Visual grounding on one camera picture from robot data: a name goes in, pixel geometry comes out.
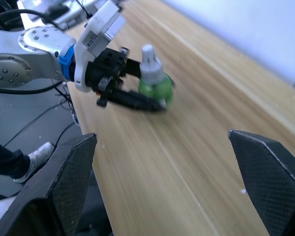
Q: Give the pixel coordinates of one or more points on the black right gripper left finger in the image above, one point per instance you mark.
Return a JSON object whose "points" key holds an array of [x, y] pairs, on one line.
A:
{"points": [[64, 186]]}

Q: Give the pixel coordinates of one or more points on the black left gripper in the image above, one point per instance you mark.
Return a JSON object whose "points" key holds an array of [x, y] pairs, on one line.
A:
{"points": [[105, 68]]}

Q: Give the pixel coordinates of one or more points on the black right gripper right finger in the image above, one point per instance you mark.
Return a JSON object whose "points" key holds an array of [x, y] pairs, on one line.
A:
{"points": [[273, 182]]}

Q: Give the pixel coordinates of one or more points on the green repellent liquid bottle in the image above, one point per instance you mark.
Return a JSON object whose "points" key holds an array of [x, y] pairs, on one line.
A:
{"points": [[157, 81]]}

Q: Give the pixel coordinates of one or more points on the white sneaker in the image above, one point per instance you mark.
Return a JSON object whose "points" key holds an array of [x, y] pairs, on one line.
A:
{"points": [[37, 159]]}

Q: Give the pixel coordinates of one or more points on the person's dark trouser leg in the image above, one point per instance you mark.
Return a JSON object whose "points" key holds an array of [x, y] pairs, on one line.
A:
{"points": [[7, 159]]}

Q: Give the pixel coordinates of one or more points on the blue clamp on left wrist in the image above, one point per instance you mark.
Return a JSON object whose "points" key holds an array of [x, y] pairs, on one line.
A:
{"points": [[67, 62]]}

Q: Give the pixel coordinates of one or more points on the silver robot body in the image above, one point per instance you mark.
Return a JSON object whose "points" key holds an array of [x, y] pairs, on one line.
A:
{"points": [[64, 11]]}

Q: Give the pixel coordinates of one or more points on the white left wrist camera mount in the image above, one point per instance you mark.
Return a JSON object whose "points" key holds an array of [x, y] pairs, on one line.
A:
{"points": [[98, 32]]}

